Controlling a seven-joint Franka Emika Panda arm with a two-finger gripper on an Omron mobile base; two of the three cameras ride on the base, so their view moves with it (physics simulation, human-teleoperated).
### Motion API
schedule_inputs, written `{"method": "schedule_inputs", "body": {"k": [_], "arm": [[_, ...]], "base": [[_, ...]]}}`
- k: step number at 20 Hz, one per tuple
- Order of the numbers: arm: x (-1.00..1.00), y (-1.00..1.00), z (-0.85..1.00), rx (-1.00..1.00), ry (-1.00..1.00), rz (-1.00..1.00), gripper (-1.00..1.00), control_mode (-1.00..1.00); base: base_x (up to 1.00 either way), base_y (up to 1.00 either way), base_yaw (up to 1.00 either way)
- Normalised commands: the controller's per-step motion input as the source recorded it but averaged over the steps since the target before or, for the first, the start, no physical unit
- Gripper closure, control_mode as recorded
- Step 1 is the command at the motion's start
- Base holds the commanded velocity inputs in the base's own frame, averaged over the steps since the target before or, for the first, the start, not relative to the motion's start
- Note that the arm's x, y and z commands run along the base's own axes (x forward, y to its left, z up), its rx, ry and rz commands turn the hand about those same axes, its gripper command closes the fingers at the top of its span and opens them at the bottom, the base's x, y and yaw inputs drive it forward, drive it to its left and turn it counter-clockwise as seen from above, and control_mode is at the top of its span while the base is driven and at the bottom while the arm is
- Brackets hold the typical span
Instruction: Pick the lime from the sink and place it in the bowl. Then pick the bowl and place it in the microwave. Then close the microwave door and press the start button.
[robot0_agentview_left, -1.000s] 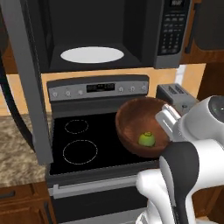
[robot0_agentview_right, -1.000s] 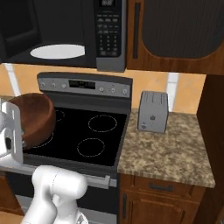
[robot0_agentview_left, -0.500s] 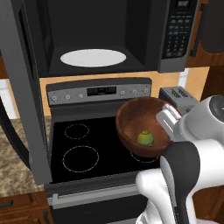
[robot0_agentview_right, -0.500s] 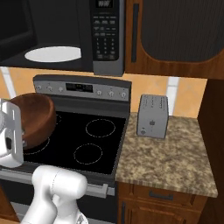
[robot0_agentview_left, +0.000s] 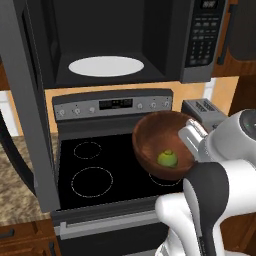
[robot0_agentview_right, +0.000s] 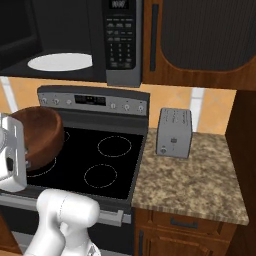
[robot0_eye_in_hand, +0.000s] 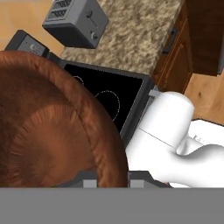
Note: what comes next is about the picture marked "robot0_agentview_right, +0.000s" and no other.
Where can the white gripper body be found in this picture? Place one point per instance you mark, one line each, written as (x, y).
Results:
(16, 150)

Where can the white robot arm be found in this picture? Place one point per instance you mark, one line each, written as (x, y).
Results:
(63, 213)

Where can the brown wooden bowl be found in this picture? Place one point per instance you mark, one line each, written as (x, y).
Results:
(41, 136)

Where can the white microwave turntable plate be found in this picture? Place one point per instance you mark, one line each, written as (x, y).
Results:
(60, 62)

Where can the black microwave oven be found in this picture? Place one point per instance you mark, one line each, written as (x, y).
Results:
(83, 36)

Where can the brown wooden base cupboard door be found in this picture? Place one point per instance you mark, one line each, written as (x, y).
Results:
(180, 245)

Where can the brown cupboard door dark panel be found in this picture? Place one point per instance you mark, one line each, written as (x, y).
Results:
(206, 40)

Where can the silver stove knob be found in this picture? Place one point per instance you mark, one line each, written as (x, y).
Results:
(140, 108)
(69, 102)
(43, 100)
(127, 107)
(56, 101)
(113, 106)

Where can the black electric stove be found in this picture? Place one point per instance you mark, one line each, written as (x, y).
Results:
(100, 156)

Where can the brown wooden cabinet corner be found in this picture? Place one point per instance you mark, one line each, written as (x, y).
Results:
(7, 238)

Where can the silver toaster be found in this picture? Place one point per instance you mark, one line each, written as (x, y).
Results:
(174, 133)

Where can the brown wooden drawer front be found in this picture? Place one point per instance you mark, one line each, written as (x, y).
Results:
(186, 223)

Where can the tall brown wooden cabinet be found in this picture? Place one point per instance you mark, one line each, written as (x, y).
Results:
(242, 160)

